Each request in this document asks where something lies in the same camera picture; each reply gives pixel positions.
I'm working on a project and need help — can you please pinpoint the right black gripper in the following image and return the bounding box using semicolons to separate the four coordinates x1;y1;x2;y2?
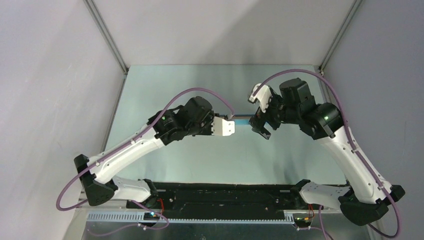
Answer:
248;89;300;140

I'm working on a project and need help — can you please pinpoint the wooden picture frame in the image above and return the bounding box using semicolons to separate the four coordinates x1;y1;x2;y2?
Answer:
229;114;256;126

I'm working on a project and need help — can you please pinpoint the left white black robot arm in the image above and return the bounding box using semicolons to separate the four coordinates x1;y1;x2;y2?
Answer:
73;96;215;208

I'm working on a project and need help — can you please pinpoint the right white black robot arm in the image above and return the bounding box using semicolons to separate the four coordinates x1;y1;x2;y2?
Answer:
248;78;405;226

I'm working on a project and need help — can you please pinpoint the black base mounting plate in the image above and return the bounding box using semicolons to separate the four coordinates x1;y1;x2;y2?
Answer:
147;182;309;221

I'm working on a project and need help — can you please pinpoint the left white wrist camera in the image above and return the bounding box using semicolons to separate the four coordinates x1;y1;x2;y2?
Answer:
211;116;236;137

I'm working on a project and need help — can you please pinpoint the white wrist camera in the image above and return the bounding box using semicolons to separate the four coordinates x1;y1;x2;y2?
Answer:
247;83;275;113
211;116;236;137

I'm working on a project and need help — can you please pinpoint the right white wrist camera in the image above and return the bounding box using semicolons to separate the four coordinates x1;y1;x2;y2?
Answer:
247;83;275;113

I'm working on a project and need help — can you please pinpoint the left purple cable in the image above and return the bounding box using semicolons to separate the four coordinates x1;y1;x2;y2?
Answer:
55;87;237;237

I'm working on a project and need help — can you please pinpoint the purple cable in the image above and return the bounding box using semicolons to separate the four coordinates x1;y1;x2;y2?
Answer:
250;68;402;240
55;87;237;237

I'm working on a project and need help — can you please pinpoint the right aluminium corner post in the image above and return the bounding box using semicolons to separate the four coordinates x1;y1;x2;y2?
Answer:
318;0;364;73

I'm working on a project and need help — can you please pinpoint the aluminium corner post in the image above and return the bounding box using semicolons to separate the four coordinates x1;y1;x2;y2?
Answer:
318;0;364;73
83;0;129;75

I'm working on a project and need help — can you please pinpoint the aluminium rail front frame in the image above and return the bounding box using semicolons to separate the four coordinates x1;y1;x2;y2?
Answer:
62;188;388;240

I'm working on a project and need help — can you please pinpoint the left aluminium corner post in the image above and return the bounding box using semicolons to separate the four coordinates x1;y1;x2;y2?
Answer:
83;0;129;75

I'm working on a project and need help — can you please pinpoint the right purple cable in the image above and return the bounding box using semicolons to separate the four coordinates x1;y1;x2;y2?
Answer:
250;68;402;240

